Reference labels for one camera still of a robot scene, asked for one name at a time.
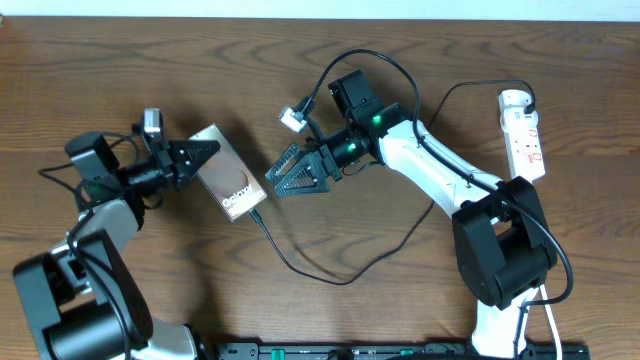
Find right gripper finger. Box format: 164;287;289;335
272;151;330;197
265;143;305;183

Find bronze Galaxy smartphone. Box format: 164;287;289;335
190;124;267;222

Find black charging cable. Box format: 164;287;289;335
247;78;537;287

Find white power strip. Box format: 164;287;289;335
500;107;545;183

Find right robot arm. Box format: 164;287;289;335
266;70;560;359

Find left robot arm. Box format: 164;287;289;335
13;131;220;360

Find white charger adapter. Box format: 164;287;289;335
498;89;532;113

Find left camera cable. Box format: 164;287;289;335
36;130;146;360

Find camera cable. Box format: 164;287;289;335
299;47;574;356
36;130;146;360

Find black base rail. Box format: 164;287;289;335
199;341;591;360

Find right camera cable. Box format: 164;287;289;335
299;47;574;356

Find white power strip cord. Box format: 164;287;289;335
537;283;564;360

